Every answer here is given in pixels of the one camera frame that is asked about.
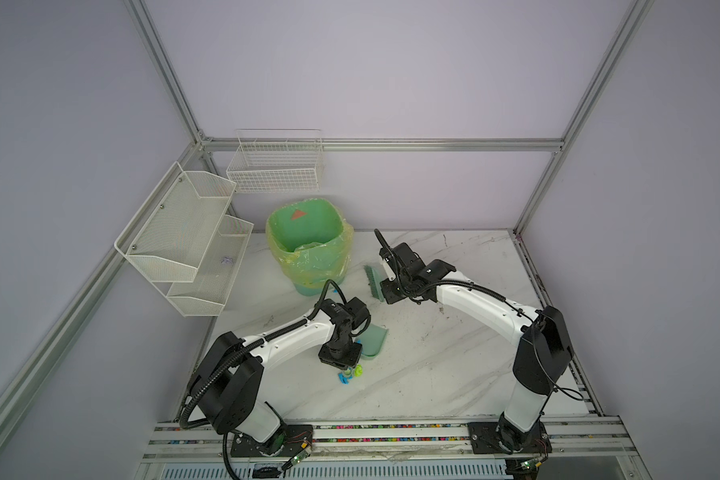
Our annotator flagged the green plastic dustpan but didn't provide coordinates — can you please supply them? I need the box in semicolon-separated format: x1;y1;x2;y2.
357;324;388;359

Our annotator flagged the green hand brush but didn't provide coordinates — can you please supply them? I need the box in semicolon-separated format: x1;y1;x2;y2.
363;264;385;301

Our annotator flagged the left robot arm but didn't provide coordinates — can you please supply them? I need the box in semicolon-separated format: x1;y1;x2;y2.
177;280;371;456

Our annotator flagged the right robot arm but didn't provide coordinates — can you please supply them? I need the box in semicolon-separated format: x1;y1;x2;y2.
374;229;573;454

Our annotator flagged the yellow bin liner bag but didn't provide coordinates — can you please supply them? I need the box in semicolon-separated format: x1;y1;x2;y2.
265;199;356;290

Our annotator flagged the green trash bin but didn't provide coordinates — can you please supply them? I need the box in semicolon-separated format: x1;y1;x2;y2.
266;197;354;298

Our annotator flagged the lower white mesh shelf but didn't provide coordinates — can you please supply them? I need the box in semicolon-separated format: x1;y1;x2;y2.
167;215;254;317

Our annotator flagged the white mesh shelf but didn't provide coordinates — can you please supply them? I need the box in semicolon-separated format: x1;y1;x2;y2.
167;215;254;317
114;163;236;283

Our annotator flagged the upper white mesh shelf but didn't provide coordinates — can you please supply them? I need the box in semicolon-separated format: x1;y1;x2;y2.
114;163;236;283

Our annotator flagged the white wire basket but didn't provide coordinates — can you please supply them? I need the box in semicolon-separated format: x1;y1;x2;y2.
226;129;324;193

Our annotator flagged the aluminium frame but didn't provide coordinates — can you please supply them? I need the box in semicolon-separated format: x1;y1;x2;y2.
0;0;655;457

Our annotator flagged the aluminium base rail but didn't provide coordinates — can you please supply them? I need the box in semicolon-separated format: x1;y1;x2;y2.
135;416;651;479

